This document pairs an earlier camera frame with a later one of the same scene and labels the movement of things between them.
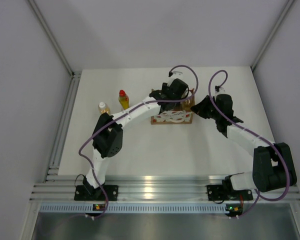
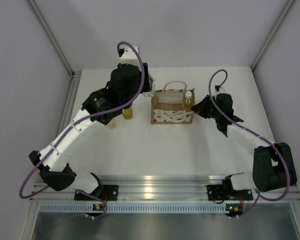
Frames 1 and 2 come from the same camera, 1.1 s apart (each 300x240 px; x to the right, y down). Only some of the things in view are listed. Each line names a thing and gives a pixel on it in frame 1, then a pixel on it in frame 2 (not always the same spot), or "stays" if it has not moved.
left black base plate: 85,192 stays
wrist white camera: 174,74 -> 129,56
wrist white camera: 219,89 stays
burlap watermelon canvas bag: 183,114 stays
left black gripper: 164,85 -> 146,86
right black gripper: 200,108 stays
